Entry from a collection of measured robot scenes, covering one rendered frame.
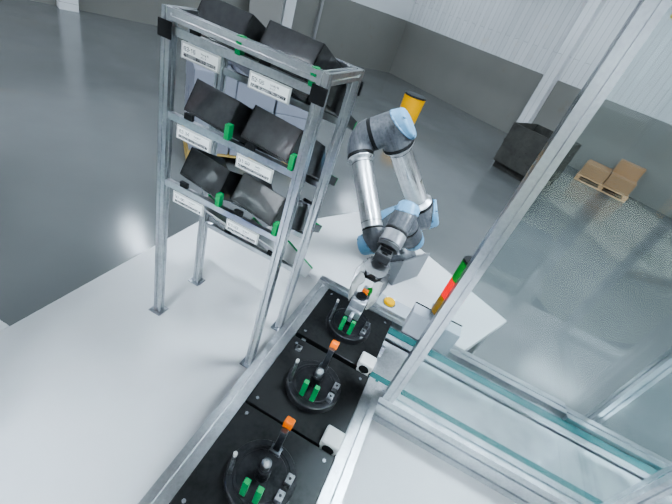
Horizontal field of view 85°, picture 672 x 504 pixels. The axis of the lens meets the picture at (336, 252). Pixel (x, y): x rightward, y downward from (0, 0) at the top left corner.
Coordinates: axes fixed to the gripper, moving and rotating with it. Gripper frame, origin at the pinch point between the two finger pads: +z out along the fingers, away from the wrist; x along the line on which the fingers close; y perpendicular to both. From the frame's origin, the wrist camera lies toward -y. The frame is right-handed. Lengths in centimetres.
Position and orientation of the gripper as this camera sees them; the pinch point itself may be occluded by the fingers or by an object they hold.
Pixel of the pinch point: (359, 301)
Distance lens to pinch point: 108.3
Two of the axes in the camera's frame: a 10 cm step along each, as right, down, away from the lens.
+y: 0.3, 2.8, 9.6
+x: -8.8, -4.5, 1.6
